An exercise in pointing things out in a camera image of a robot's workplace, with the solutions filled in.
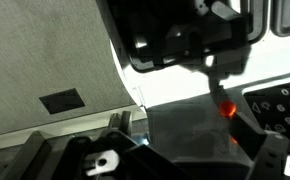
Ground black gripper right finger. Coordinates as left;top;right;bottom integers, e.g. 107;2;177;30
229;112;290;180

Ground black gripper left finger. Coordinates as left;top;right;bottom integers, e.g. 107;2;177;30
0;111;194;180

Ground orange button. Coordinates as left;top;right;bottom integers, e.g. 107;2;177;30
230;137;238;144
219;100;236;117

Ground toy stove oven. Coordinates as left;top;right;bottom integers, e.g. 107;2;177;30
96;0;290;160

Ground black stove griddle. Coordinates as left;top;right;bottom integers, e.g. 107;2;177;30
271;0;290;37

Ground black keypad panel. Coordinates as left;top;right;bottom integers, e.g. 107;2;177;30
243;82;290;139

